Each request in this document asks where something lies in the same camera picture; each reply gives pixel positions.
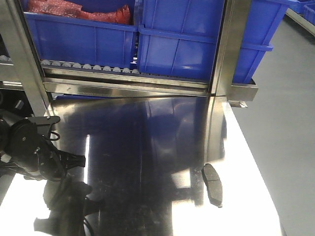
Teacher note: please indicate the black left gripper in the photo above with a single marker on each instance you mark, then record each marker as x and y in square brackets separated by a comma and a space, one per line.
[24, 151]

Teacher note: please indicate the grey brake pad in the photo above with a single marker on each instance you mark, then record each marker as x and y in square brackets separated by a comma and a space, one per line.
[213, 185]

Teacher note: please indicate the left blue plastic crate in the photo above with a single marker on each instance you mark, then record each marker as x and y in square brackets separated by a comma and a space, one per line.
[82, 41]

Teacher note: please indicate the blue plastic crate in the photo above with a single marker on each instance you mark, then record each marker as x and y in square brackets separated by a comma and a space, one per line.
[82, 41]
[179, 38]

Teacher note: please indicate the right blue plastic crate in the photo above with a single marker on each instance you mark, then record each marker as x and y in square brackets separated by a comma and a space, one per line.
[179, 38]

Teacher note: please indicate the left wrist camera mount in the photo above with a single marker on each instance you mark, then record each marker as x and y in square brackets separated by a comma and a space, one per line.
[45, 126]

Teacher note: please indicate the stainless steel roller rack frame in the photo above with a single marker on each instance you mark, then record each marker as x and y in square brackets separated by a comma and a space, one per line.
[26, 73]

